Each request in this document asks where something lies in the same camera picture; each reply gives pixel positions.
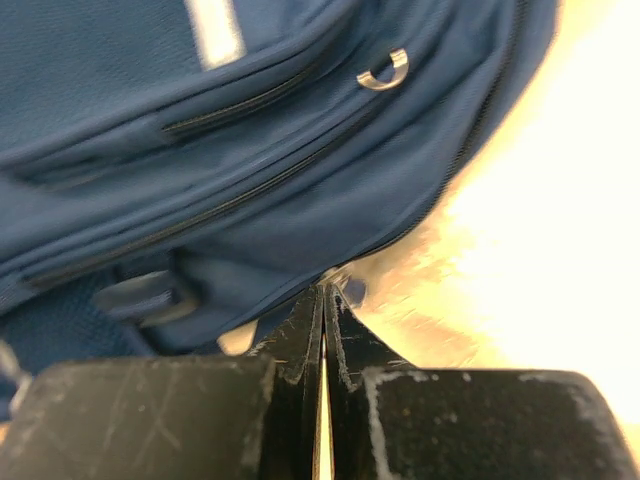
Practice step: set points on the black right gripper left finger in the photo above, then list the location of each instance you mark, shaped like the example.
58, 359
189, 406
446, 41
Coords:
253, 416

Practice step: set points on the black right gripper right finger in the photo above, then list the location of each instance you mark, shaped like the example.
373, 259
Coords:
393, 420

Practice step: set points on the navy blue student backpack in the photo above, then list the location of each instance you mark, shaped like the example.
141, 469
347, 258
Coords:
171, 170

